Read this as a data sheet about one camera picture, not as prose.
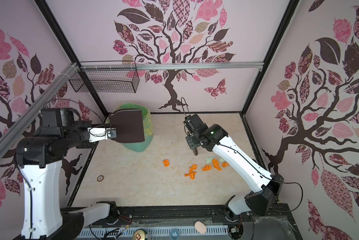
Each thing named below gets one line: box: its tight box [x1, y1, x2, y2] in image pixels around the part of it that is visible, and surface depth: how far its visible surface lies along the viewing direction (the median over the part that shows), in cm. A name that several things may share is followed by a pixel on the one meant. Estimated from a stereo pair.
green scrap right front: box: [205, 157, 225, 164], surface depth 94 cm
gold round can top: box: [132, 229, 146, 240], surface depth 61 cm
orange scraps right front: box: [202, 158, 230, 172], surface depth 92 cm
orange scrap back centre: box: [184, 163, 198, 180], surface depth 89 cm
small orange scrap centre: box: [162, 159, 170, 167], surface depth 94 cm
